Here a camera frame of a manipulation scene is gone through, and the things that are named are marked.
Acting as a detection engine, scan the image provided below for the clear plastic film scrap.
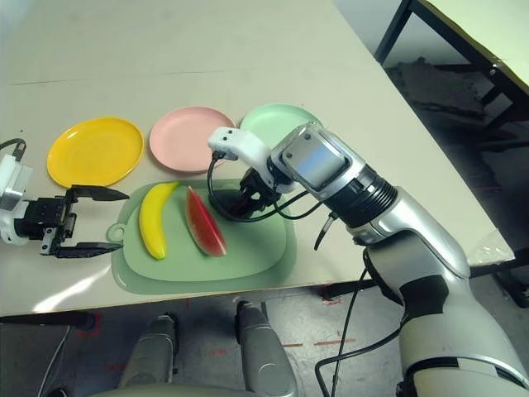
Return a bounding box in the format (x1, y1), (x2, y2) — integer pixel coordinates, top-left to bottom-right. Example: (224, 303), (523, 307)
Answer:
(469, 229), (516, 265)

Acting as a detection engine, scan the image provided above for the dark textured floor mat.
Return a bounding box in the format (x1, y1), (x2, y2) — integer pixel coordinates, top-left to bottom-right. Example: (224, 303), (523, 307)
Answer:
(384, 57), (505, 125)

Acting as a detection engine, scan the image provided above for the red toy watermelon slice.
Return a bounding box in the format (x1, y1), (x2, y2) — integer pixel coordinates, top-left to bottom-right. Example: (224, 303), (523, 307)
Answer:
(184, 185), (228, 257)

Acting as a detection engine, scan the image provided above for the side table with metal frame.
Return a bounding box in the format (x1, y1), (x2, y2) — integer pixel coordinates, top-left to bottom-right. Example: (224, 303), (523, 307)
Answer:
(374, 0), (529, 125)

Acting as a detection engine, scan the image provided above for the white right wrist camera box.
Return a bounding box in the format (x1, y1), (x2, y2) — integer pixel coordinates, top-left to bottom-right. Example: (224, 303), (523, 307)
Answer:
(207, 127), (276, 183)

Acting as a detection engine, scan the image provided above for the mint green plastic plate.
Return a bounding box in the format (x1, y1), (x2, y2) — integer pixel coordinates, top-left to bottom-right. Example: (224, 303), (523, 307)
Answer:
(239, 103), (326, 146)

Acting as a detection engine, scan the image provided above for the black cable hanging from arm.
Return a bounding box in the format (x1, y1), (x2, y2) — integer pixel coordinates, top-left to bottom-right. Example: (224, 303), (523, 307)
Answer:
(315, 247), (408, 397)

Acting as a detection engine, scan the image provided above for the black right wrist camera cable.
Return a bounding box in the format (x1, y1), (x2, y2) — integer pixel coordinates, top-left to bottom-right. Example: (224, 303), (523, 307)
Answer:
(206, 152), (327, 224)

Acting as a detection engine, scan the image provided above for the yellow plastic plate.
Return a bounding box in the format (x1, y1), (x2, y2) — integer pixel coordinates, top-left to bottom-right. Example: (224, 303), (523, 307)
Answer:
(45, 117), (145, 189)

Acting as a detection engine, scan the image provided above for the green cutting board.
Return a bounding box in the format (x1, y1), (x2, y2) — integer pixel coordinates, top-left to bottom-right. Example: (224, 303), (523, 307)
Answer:
(106, 178), (298, 295)

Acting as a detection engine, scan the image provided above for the thin white floor cable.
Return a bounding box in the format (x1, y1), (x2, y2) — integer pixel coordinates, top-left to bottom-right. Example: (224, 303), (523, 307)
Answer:
(35, 326), (71, 397)

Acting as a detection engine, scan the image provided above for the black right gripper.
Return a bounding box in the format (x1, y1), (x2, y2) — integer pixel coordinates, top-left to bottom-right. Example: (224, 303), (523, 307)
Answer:
(241, 167), (286, 216)

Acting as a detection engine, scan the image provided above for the black work table frame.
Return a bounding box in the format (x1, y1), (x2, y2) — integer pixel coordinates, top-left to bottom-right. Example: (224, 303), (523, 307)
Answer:
(0, 243), (529, 332)

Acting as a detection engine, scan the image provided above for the pink plastic plate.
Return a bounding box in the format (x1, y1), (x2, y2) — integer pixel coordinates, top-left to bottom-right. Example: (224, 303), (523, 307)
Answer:
(149, 106), (237, 174)

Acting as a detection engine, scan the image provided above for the grey robot torso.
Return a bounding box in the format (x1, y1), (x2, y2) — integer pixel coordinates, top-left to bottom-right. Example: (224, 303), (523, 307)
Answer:
(88, 383), (298, 397)

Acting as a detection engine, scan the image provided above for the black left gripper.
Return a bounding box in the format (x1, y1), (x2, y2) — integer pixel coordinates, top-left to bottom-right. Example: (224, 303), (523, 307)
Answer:
(14, 184), (131, 260)

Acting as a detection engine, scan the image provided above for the yellow toy banana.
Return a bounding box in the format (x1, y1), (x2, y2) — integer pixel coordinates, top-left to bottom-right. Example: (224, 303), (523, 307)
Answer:
(138, 180), (181, 261)

